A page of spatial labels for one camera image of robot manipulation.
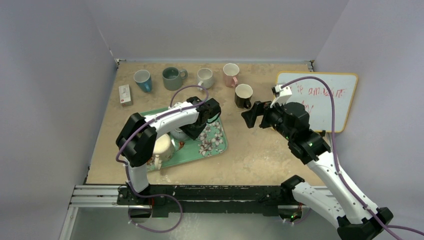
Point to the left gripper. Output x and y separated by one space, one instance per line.
193 134

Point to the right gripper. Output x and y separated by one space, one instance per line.
262 114

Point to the grey-blue speckled round mug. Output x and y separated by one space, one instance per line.
178 135

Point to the black mug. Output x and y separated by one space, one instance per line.
242 96

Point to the pink faceted mug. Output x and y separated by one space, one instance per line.
230 74

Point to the white speckled round mug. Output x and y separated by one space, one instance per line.
205 78

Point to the grey flat-bottom mug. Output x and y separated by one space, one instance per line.
173 78

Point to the blue textured mug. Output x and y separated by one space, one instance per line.
143 79

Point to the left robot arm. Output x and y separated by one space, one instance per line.
137 139

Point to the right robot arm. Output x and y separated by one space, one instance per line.
349 210

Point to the green floral tray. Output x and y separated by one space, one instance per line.
212 141

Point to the small white red box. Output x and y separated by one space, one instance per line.
125 95

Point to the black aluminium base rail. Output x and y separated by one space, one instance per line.
166 199

